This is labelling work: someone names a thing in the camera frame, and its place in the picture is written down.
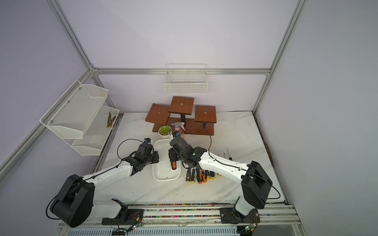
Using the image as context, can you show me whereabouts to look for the white plastic storage box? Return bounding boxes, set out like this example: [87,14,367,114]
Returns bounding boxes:
[152,139,181,182]

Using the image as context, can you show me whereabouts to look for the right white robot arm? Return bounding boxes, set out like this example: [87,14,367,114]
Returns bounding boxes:
[170,137,273,216]

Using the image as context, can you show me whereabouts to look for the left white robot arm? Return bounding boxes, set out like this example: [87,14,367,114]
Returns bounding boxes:
[45,142,159,228]

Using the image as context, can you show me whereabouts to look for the pink spray bottle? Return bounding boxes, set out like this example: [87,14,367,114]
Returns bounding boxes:
[171,122,186,138]

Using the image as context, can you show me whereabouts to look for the small potted green plant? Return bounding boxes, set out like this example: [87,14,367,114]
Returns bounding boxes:
[158,125,172,139]

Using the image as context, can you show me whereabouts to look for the brown wooden tiered stand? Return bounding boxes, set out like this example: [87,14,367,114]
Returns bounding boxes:
[145,96,217,136]

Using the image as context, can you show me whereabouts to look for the brown twigs on shelf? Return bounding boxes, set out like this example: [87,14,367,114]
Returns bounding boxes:
[107,112,117,127]

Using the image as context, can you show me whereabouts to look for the lower white mesh shelf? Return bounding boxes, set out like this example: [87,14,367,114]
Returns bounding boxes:
[65,106,119,156]

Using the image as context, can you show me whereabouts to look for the white mesh shelf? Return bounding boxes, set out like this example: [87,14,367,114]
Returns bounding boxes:
[65,106,119,156]
[39,80,108,139]

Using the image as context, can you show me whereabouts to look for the upper white mesh shelf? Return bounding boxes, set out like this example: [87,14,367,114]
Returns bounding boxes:
[39,80,108,139]

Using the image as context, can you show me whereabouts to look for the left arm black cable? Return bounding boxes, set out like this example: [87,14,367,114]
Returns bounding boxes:
[45,138,145,220]

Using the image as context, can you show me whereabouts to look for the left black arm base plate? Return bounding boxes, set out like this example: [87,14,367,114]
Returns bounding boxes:
[101,199,144,226]

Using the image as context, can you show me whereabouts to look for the white wire wall basket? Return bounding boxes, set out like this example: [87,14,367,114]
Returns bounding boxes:
[163,64,208,95]

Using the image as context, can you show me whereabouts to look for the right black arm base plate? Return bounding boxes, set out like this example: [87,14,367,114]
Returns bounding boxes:
[219,197,260,224]

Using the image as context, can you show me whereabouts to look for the aluminium cage frame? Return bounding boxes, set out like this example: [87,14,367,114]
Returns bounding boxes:
[1,1,307,184]

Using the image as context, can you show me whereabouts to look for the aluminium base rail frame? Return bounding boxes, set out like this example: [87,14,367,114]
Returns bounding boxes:
[55,204,306,236]

